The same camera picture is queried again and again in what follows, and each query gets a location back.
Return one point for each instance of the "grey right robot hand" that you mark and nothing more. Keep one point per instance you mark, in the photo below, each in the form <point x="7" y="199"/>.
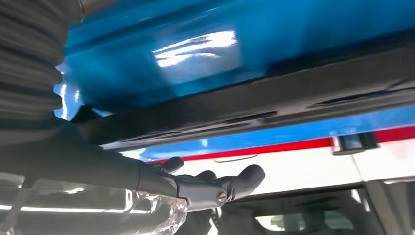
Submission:
<point x="81" y="172"/>

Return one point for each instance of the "blue metal shelf rack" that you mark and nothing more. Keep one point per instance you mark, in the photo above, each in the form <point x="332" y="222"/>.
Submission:
<point x="129" y="48"/>

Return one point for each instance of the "black cylindrical post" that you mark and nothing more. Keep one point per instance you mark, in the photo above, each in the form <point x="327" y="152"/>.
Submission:
<point x="355" y="142"/>

